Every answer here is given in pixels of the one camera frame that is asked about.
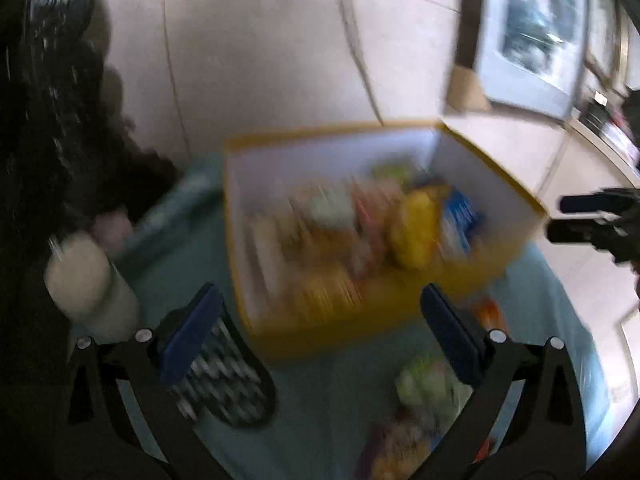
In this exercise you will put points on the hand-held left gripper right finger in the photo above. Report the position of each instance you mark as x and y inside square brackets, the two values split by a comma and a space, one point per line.
[450, 332]

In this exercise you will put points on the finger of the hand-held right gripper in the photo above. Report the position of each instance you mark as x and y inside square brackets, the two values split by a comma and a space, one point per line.
[585, 232]
[595, 202]

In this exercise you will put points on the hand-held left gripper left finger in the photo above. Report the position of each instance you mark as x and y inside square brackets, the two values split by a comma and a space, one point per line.
[192, 332]

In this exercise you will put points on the yellow cardboard box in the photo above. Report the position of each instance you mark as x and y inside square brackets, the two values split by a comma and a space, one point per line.
[350, 332]

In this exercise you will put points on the red snack packet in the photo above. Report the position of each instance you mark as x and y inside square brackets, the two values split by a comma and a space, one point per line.
[490, 315]

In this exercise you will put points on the white cabinet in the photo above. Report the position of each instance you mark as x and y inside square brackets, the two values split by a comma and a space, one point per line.
[575, 280]

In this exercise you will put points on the pale green snack packet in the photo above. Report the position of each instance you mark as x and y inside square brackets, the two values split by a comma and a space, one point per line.
[330, 205]
[425, 385]

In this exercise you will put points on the pile of white red packets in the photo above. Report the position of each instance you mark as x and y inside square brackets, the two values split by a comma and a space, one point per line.
[622, 135]

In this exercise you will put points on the black desk organizer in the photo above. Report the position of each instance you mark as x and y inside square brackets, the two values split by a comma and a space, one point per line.
[595, 112]

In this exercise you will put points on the yellow cake packet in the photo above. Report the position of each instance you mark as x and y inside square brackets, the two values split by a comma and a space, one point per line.
[417, 230]

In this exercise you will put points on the white lidded cup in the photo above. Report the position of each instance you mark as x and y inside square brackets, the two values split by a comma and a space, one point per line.
[90, 285]

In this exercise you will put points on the blue cookie packet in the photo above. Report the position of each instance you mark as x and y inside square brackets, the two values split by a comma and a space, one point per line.
[462, 220]

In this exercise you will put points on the yellow purple snack packet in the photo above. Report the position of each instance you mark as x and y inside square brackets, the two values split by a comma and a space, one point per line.
[400, 445]

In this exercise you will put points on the small pink object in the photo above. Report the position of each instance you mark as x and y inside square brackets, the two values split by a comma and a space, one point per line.
[112, 230]

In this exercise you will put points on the teal printed tablecloth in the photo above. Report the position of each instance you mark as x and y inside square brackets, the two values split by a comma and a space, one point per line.
[325, 410]

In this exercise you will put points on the cardboard corner protector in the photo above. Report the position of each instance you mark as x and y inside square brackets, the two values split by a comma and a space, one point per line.
[465, 90]

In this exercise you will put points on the framed ink painting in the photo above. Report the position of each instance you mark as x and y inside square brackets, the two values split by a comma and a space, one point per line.
[602, 25]

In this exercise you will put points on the framed lotus painting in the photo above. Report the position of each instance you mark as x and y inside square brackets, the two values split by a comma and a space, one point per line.
[530, 35]

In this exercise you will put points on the dark carved wooden furniture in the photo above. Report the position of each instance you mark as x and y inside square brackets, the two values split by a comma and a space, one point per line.
[50, 110]

